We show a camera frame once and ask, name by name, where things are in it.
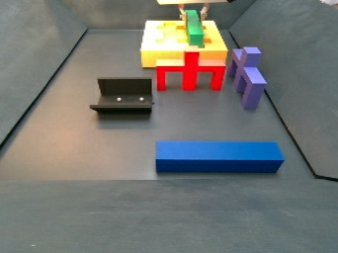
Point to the yellow slotted board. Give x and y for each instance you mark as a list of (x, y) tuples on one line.
[(164, 41)]

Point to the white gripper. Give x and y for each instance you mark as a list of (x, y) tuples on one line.
[(180, 2)]

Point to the red cross-shaped block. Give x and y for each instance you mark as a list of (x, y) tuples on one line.
[(189, 66)]

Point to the green rectangular block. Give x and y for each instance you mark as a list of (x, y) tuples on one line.
[(193, 29)]

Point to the black angle bracket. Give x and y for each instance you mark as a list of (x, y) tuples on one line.
[(124, 95)]

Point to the blue rectangular block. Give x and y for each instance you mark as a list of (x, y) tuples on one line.
[(189, 156)]

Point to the purple cross-shaped block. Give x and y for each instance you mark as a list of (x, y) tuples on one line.
[(248, 80)]

